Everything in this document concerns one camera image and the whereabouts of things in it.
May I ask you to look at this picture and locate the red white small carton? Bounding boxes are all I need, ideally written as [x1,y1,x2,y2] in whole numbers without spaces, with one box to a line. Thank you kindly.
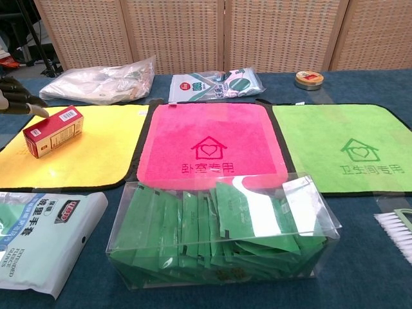
[22,105,84,159]

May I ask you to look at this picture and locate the round metal tin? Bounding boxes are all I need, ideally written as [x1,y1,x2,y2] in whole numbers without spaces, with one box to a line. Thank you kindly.
[294,70,324,92]

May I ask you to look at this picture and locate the pink microfiber cloth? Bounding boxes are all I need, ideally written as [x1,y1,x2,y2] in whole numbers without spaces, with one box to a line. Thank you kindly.
[127,102,296,194]

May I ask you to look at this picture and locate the green white cleaning brush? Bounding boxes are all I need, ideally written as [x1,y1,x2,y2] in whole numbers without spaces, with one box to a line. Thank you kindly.
[373,207,412,260]

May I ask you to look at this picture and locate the white green gloves package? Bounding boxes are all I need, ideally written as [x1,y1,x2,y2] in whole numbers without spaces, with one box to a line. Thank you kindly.
[0,191,109,300]

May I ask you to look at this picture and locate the yellow microfiber cloth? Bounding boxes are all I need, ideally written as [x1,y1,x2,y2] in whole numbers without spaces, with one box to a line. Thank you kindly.
[0,104,151,190]

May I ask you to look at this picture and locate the black tripod stand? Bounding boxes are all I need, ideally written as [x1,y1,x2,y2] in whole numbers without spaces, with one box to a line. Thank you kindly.
[19,0,64,78]

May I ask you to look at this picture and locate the clear plastic box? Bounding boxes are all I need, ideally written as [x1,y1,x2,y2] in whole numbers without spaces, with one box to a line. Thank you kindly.
[105,172,342,289]

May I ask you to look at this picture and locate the woven wooden screen panel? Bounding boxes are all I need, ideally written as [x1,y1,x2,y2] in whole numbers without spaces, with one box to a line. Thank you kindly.
[33,0,135,71]
[224,0,350,74]
[120,0,228,77]
[330,0,412,71]

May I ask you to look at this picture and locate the green sachets stack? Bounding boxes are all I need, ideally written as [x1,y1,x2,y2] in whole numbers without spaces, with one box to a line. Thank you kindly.
[108,182,326,286]

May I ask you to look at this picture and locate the clear plastic bag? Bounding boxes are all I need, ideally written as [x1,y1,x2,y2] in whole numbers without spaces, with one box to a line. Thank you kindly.
[39,55,157,106]

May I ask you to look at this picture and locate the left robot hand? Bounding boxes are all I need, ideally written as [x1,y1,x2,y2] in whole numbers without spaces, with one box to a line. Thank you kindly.
[0,76,50,118]

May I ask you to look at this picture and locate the green microfiber cloth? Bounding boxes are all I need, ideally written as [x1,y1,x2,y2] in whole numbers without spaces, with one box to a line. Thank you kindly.
[272,102,412,198]

